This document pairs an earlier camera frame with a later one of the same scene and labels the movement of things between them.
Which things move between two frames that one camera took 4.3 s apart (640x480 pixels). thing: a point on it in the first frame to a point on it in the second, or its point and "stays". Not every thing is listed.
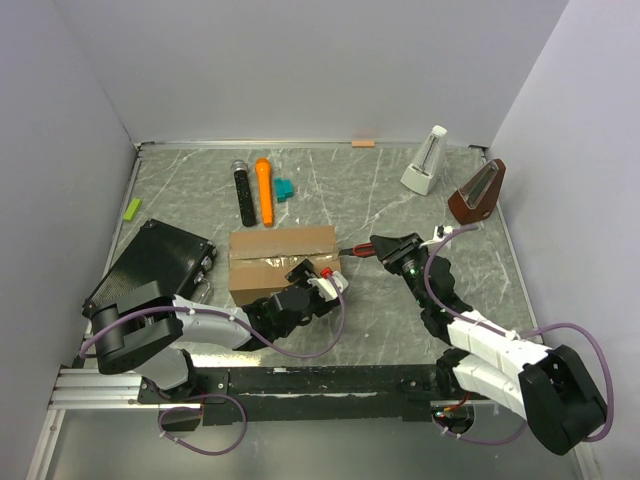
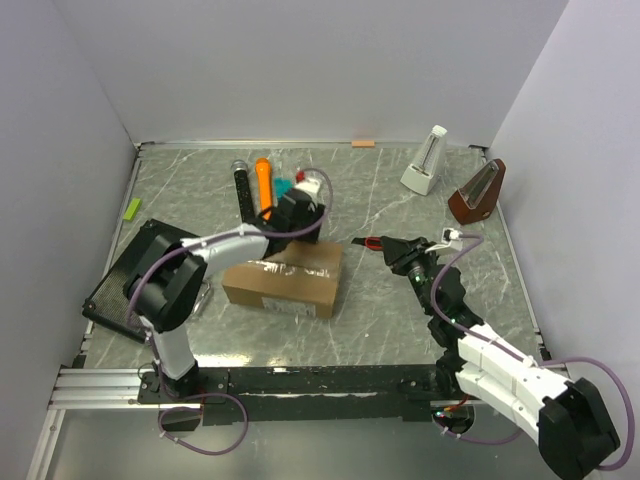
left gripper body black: (301, 273) to (313, 215)
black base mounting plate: (312, 395) stays
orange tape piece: (363, 143) stays
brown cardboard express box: (259, 259) stays
